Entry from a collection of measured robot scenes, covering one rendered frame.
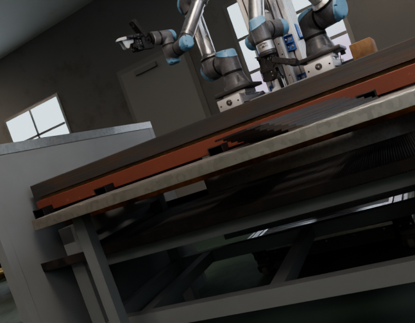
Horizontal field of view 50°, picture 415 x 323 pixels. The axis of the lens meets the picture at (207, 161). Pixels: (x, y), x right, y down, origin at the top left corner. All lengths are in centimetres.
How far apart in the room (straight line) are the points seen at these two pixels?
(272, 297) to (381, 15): 404
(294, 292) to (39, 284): 91
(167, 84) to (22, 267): 437
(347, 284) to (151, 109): 483
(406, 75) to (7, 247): 137
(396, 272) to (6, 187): 134
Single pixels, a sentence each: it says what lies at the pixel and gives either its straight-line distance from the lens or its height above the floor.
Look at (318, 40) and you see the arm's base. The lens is 237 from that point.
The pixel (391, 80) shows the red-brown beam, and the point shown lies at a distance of 127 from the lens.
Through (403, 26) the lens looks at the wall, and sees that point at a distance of 510.
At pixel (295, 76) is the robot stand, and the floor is 98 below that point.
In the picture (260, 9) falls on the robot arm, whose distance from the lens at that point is 216.
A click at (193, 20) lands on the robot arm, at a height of 145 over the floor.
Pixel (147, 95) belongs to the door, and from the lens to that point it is 597.
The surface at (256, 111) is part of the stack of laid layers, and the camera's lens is 131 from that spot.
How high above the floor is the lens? 78
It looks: 2 degrees down
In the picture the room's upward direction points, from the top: 20 degrees counter-clockwise
